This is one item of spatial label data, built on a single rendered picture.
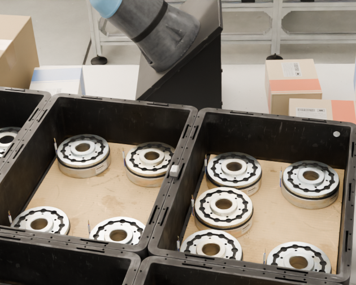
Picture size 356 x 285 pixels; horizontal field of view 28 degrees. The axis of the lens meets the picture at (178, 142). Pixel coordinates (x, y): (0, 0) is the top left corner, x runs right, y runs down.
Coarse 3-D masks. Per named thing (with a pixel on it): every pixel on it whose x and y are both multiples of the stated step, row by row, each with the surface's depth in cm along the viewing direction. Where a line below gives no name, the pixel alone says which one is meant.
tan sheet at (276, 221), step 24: (264, 168) 137; (264, 192) 131; (192, 216) 126; (264, 216) 126; (288, 216) 126; (312, 216) 125; (336, 216) 125; (240, 240) 121; (264, 240) 121; (288, 240) 121; (312, 240) 120; (336, 240) 120; (336, 264) 116
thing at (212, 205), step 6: (216, 198) 124; (222, 198) 124; (228, 198) 124; (234, 198) 124; (210, 204) 123; (234, 204) 123; (216, 210) 122; (222, 210) 122; (228, 210) 122; (234, 210) 122
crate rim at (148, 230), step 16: (64, 96) 141; (80, 96) 141; (96, 96) 141; (48, 112) 137; (192, 112) 135; (32, 128) 133; (16, 160) 125; (176, 160) 123; (0, 176) 121; (160, 192) 117; (160, 208) 114; (64, 240) 108; (80, 240) 108; (96, 240) 108; (144, 240) 108; (144, 256) 107
